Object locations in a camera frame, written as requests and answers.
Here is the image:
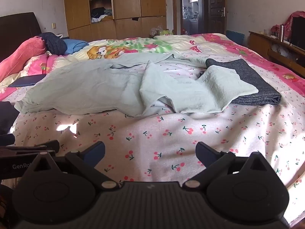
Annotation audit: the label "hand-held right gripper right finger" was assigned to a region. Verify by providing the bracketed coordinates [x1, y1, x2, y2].
[182, 142, 277, 188]

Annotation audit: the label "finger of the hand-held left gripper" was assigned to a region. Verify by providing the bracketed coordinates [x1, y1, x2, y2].
[0, 140, 60, 159]

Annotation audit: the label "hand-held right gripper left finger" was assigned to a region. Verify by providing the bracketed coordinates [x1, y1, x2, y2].
[24, 141, 120, 189]

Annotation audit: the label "light green pants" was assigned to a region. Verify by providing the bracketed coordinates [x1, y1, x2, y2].
[18, 52, 259, 118]

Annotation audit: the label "cherry print bed sheet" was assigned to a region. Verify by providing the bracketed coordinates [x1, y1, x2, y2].
[0, 32, 305, 221]

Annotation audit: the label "dark blue tablet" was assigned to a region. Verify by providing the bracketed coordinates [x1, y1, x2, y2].
[7, 74, 47, 88]

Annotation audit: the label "dark grey folded cloth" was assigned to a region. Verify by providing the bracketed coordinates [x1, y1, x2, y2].
[205, 58, 282, 105]

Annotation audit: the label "dark navy clothing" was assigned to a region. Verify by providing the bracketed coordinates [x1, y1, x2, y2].
[39, 32, 67, 55]

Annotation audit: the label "blue cloth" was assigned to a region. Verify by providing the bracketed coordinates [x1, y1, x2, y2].
[63, 39, 89, 54]

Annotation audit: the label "dark wooden headboard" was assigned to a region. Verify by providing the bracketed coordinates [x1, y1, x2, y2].
[0, 12, 45, 63]

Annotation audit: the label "blue foam mat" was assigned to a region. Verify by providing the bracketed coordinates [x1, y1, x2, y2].
[226, 30, 246, 45]

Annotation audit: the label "wooden cabinet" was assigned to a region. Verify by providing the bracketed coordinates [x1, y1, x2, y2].
[248, 31, 305, 77]

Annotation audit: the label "plastic bags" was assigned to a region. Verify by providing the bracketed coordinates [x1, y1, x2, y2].
[150, 26, 174, 37]

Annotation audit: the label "pile of clothes in wardrobe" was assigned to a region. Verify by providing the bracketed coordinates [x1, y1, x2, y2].
[91, 7, 113, 24]

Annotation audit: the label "dark wooden door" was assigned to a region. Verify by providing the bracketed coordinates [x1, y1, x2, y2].
[207, 0, 227, 35]

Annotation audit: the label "wooden wardrobe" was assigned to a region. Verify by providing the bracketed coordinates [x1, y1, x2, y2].
[63, 0, 168, 40]

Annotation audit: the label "black television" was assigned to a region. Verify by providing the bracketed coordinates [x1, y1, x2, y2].
[289, 17, 305, 51]

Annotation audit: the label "red cloth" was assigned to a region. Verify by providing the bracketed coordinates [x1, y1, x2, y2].
[270, 11, 305, 39]

